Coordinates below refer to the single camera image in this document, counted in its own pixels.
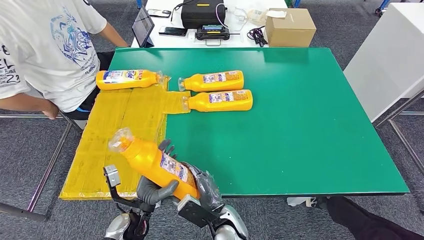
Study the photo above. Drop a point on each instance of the person's right hand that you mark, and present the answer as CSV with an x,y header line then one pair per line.
x,y
51,111

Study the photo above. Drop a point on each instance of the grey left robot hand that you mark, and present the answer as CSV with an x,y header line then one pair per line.
x,y
149,193

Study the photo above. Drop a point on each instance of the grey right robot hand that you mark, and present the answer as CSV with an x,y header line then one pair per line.
x,y
207,192

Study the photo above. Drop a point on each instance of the orange detergent bottle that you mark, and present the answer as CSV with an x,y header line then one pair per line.
x,y
145,79
215,82
222,102
145,159

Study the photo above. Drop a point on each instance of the person's right forearm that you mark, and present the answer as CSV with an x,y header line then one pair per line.
x,y
23,102

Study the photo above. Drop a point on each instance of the white table with metal legs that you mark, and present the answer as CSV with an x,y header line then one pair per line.
x,y
20,116
386,59

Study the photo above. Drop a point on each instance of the yellow taped cardboard mat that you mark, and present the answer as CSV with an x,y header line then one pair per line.
x,y
99,139

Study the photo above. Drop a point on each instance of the person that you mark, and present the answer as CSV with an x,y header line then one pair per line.
x,y
49,49

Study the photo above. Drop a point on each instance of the white table foot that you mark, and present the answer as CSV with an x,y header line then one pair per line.
x,y
296,202

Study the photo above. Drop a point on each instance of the dark tablet on stand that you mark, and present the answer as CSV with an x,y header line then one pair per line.
x,y
143,26

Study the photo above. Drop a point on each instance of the white desk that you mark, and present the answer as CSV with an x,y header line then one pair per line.
x,y
172,41

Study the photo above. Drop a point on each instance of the black smartphone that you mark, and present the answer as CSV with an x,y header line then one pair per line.
x,y
173,31
159,13

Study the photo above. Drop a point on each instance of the black remote controller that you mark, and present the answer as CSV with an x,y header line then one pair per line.
x,y
212,33

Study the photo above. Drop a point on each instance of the person's leg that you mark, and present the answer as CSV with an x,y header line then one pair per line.
x,y
364,225

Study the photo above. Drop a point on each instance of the black carry bag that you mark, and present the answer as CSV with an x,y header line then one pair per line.
x,y
202,15

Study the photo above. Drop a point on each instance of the brown cardboard box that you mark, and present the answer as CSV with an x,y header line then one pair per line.
x,y
290,30

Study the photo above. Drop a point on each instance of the clear plastic bag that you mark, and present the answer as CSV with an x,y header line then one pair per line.
x,y
256,16

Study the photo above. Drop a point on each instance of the white paper sheet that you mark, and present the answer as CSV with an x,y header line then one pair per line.
x,y
276,14

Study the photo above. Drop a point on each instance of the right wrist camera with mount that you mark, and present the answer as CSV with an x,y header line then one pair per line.
x,y
193,212

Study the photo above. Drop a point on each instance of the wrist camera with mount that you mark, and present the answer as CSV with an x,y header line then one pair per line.
x,y
193,212
112,175

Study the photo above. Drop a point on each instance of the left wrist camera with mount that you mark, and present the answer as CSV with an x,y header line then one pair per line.
x,y
112,175

